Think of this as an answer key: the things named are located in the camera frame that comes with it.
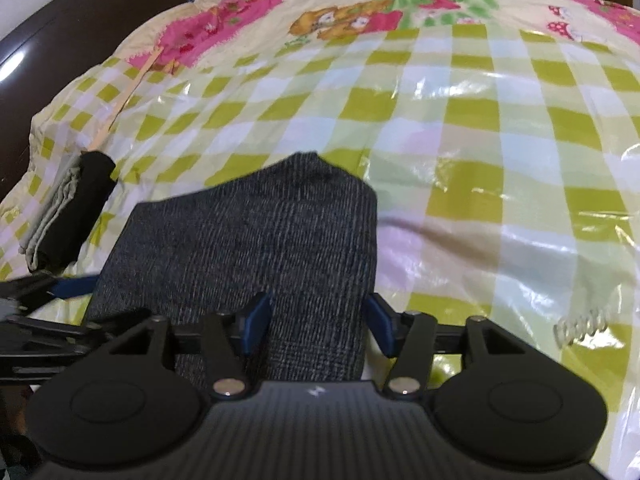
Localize dark grey checked pants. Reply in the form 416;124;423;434
85;151;379;386

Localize thin wooden stick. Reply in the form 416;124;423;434
89;47;164;154

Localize grey folded cloth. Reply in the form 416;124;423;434
19;152;85;272

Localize checked printed bed cover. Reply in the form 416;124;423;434
0;0;640;461

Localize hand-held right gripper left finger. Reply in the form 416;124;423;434
100;292;274;402

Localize dark brown headboard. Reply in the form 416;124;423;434
0;0;221;201

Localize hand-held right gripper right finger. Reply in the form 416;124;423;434
364;293;540;402

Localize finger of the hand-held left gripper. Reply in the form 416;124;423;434
0;309;154;357
0;274;97;312

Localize clear spiral hair tie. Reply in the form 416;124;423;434
553;307;614;346

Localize black folded cloth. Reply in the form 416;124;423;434
37;151;117;274

